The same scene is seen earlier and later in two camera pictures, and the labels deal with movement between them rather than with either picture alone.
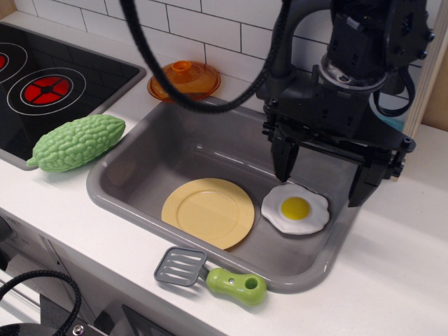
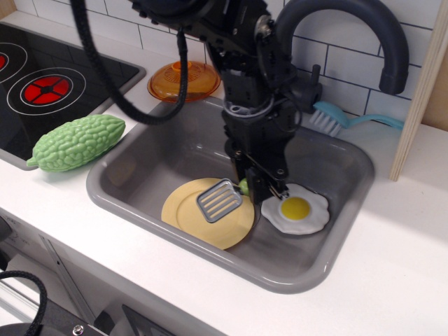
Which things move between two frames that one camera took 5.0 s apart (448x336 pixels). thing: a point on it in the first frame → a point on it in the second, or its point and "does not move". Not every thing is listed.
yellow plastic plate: x=214 y=211 does not move
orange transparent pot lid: x=193 y=79 does not move
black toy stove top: x=46 y=82 does not move
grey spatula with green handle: x=185 y=267 → x=219 y=199
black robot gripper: x=337 y=119 → x=260 y=113
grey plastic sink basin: x=157 y=148 does not move
